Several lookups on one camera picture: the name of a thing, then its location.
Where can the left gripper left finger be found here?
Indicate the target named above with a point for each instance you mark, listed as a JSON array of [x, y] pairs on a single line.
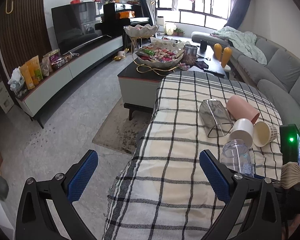
[[34, 219]]

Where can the white tv cabinet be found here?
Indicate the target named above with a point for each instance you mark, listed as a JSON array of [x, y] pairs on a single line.
[[36, 98]]

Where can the clear plastic cup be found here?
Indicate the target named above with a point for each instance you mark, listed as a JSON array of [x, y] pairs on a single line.
[[235, 156]]

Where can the pink plastic cup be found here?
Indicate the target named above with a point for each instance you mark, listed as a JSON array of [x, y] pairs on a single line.
[[240, 109]]

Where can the clear jar of nuts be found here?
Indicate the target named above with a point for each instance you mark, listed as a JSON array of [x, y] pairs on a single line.
[[190, 54]]

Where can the grey sectional sofa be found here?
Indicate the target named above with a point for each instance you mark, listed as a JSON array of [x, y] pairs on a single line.
[[278, 80]]

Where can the white cup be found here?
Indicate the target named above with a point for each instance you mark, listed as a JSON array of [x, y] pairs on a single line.
[[243, 130]]

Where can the plaid tablecloth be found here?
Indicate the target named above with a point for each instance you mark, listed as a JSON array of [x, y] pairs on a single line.
[[163, 193]]

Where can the black upright piano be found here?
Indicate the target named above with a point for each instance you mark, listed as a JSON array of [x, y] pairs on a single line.
[[116, 16]]

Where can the person's right hand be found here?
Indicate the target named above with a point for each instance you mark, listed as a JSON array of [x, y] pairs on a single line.
[[290, 175]]

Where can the black mug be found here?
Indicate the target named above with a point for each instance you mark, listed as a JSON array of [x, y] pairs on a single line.
[[203, 45]]

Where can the checkered paper cup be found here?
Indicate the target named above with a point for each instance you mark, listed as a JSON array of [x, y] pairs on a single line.
[[264, 134]]

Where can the orange snack bag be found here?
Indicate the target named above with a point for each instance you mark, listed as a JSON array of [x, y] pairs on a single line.
[[35, 70]]

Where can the flat screen television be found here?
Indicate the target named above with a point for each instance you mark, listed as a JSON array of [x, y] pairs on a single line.
[[78, 24]]

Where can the beige floor rug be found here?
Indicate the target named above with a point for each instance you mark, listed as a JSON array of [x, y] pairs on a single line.
[[118, 132]]

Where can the potted plant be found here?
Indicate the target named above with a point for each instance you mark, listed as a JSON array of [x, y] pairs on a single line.
[[178, 32]]

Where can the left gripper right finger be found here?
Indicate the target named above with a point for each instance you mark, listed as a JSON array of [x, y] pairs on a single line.
[[262, 221]]

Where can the grey transparent square cup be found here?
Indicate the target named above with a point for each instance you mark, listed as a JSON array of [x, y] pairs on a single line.
[[216, 119]]

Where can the light green blanket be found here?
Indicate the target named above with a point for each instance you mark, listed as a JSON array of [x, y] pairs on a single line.
[[243, 42]]

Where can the yellow rabbit ear stool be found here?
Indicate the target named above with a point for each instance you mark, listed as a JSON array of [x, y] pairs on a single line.
[[223, 55]]

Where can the blue curtain right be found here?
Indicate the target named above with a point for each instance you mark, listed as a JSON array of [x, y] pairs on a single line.
[[238, 13]]

